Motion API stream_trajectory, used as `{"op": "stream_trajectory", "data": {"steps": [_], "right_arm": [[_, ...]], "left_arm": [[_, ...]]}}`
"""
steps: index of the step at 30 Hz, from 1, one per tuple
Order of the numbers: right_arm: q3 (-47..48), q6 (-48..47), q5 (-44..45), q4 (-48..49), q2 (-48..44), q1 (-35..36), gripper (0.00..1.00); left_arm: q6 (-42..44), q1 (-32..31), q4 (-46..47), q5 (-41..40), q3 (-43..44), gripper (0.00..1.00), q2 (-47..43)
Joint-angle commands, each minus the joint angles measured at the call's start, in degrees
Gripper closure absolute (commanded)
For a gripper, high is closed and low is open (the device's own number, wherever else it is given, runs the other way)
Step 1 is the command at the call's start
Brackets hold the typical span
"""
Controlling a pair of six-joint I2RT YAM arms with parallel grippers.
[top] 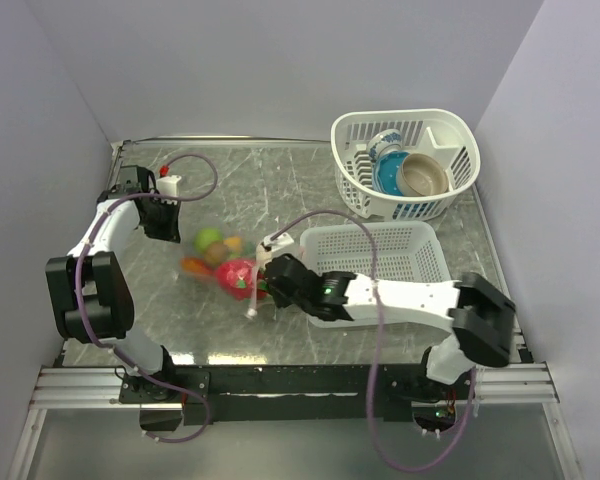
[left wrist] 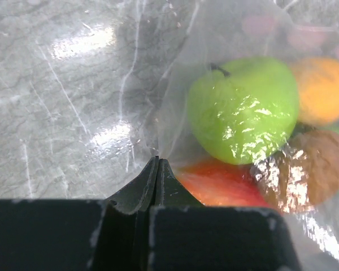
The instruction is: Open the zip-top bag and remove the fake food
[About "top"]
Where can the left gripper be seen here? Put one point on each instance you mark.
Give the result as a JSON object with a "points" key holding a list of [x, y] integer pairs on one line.
{"points": [[170, 231]]}

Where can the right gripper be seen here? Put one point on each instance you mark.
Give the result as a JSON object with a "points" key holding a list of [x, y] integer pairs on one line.
{"points": [[279, 299]]}

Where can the fake green apple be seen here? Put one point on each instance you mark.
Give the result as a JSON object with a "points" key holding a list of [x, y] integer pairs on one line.
{"points": [[206, 237]]}

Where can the fake carrot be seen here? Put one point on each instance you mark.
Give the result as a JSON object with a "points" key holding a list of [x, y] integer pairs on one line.
{"points": [[195, 266]]}

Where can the fake brown kiwi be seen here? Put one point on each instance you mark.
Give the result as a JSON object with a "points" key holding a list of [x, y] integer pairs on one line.
{"points": [[216, 254]]}

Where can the fake orange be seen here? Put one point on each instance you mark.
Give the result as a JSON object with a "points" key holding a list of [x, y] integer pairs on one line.
{"points": [[234, 244]]}

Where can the clear zip top bag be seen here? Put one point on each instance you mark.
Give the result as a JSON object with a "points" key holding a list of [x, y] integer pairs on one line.
{"points": [[249, 252]]}

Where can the fake red dragon fruit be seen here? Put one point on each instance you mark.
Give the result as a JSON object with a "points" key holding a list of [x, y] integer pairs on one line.
{"points": [[235, 277]]}

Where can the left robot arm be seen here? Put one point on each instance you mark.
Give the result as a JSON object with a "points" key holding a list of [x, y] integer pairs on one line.
{"points": [[89, 296]]}

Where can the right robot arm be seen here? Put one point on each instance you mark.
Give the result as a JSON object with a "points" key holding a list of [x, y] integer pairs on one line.
{"points": [[477, 317]]}

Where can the rectangular white perforated basket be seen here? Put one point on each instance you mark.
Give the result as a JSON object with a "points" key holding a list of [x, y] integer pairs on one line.
{"points": [[380, 255]]}

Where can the teal plate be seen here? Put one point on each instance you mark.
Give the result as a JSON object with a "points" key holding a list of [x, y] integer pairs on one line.
{"points": [[384, 173]]}

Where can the beige bowl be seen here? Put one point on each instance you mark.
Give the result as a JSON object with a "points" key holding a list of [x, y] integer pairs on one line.
{"points": [[421, 176]]}

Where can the blue white patterned bowl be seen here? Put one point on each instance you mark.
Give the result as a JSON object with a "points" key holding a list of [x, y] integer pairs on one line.
{"points": [[383, 143]]}

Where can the round white dish basket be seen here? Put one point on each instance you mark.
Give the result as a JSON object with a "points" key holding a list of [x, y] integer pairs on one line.
{"points": [[438, 133]]}

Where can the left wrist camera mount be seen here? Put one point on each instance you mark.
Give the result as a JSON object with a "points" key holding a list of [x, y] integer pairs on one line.
{"points": [[168, 185]]}

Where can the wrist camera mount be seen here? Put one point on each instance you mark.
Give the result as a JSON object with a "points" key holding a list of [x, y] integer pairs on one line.
{"points": [[168, 185], [270, 248]]}

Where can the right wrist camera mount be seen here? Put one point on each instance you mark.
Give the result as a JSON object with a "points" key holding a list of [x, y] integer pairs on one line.
{"points": [[270, 248]]}

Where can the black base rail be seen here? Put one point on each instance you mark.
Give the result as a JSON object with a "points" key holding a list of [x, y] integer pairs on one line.
{"points": [[233, 393]]}

